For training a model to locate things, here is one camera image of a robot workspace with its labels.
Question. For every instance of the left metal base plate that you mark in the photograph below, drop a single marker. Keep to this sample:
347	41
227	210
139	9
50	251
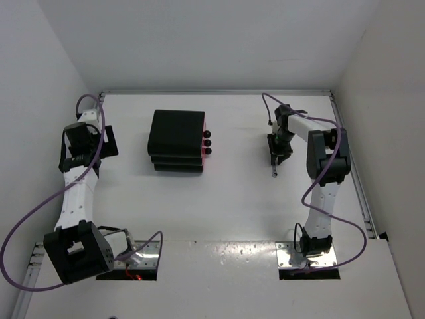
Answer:
145	259

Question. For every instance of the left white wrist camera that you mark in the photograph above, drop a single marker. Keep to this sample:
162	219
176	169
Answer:
91	117

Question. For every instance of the black drawer cabinet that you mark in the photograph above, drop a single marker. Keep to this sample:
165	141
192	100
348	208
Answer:
175	141

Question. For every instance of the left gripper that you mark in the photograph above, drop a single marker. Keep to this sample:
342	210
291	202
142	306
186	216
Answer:
107	147

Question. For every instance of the silver ratchet wrench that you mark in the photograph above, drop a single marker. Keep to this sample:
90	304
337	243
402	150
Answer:
274	172

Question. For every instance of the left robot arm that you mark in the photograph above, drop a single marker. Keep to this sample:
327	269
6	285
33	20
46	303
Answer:
77	248

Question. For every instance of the pink bottom drawer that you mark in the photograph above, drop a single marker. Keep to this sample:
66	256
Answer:
206	152

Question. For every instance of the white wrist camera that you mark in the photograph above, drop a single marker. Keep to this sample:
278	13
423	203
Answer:
275	127
91	117

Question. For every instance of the metal base plate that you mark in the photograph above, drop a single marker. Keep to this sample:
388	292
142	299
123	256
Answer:
145	259
289	257

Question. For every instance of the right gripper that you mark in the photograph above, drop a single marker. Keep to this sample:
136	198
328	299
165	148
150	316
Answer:
283	154

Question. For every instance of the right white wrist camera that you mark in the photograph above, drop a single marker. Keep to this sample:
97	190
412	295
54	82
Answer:
275	127

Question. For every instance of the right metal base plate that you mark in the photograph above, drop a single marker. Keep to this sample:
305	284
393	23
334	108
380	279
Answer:
289	257

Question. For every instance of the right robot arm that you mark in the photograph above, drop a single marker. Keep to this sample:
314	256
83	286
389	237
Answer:
327	164

